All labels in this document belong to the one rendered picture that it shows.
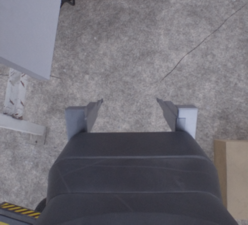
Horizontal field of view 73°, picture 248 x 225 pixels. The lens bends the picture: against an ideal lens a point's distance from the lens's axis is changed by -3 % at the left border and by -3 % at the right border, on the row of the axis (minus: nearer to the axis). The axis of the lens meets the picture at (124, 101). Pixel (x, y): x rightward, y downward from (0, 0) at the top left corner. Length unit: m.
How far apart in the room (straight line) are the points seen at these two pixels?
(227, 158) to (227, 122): 0.22
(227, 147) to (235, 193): 0.18
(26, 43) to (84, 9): 0.96
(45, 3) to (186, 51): 0.81
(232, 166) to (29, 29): 0.80
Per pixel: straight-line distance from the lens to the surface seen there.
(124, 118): 0.91
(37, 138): 1.08
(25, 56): 0.27
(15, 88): 0.90
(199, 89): 0.96
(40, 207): 0.97
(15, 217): 0.82
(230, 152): 0.84
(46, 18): 0.32
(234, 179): 0.86
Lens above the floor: 0.90
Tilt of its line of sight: 78 degrees down
